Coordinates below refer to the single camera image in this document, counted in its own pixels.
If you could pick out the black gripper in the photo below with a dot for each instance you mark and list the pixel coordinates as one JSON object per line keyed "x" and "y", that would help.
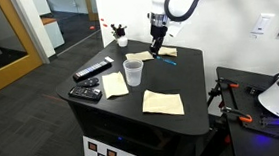
{"x": 158, "y": 31}

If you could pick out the blue pen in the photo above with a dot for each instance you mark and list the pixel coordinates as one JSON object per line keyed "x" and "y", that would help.
{"x": 168, "y": 61}

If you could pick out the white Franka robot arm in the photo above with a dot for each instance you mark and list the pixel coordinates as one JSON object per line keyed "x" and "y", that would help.
{"x": 158, "y": 9}

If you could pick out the clear plastic cup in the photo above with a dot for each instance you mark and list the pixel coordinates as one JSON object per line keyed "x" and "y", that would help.
{"x": 133, "y": 73}

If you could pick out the dark red and orange flowers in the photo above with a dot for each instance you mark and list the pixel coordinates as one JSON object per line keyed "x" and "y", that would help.
{"x": 118, "y": 30}

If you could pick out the small white sticker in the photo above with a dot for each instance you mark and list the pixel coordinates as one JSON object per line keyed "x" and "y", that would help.
{"x": 109, "y": 59}

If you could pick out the small orange floor object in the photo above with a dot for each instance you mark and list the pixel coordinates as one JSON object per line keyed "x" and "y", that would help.
{"x": 92, "y": 27}

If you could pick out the long black remote control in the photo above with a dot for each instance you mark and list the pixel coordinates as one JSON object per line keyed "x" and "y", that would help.
{"x": 91, "y": 70}

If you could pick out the small oval black remote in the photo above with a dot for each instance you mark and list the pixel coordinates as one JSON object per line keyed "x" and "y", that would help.
{"x": 88, "y": 82}

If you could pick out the black orange-tipped clamp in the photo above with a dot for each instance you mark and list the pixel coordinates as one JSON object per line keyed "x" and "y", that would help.
{"x": 226, "y": 82}
{"x": 237, "y": 113}

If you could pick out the plain wooden door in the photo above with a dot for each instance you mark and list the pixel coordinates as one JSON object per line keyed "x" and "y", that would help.
{"x": 90, "y": 5}

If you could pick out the wide black remote control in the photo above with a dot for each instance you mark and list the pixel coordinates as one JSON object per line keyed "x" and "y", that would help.
{"x": 85, "y": 93}

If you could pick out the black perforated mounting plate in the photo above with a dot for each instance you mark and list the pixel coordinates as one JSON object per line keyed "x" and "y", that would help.
{"x": 247, "y": 89}

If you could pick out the white cabinet with wooden top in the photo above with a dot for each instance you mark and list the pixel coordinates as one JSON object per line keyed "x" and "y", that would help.
{"x": 52, "y": 33}

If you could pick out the colour checker calibration board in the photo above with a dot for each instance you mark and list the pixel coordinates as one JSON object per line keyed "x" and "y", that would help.
{"x": 112, "y": 155}

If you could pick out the yellow door with glass pane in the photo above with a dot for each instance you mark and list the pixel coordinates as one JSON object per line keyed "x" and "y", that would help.
{"x": 5, "y": 75}

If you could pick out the white wall switch panel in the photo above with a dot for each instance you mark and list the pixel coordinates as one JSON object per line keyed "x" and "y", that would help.
{"x": 262, "y": 23}

